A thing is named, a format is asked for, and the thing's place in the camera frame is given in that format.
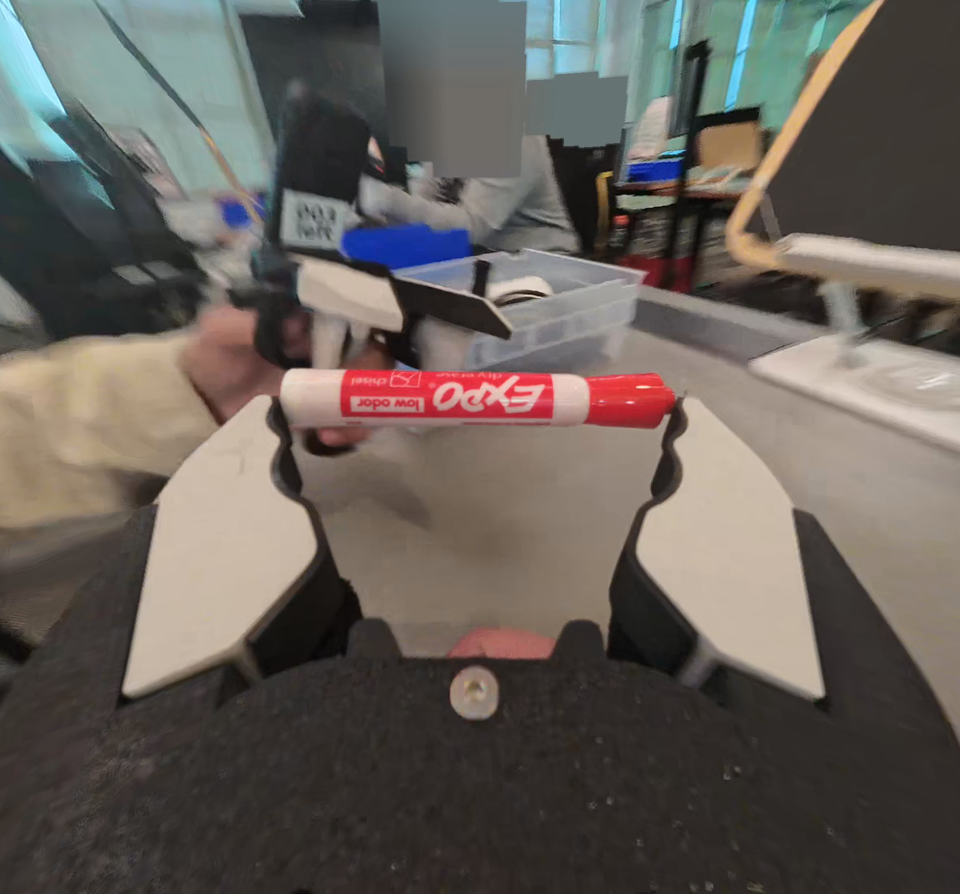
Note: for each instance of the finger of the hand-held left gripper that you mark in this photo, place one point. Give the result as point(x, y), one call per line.
point(450, 305)

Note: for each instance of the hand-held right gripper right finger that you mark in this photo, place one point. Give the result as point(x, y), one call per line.
point(727, 564)

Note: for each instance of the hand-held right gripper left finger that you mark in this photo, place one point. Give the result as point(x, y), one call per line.
point(225, 556)

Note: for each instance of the red whiteboard marker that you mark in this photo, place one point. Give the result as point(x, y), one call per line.
point(480, 399)

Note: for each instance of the clear plastic container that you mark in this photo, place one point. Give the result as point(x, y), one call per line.
point(562, 309)

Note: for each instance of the grey desk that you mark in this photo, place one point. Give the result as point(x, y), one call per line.
point(525, 519)

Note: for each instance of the person's left hand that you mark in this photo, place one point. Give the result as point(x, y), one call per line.
point(225, 369)

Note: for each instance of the blue plastic bin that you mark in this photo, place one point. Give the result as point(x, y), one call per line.
point(405, 245)
point(652, 170)

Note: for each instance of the black monitor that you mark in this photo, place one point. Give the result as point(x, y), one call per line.
point(300, 46)

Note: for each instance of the white stand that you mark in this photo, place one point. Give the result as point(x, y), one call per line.
point(862, 384)

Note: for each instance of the black office chair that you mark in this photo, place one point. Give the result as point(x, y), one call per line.
point(75, 234)

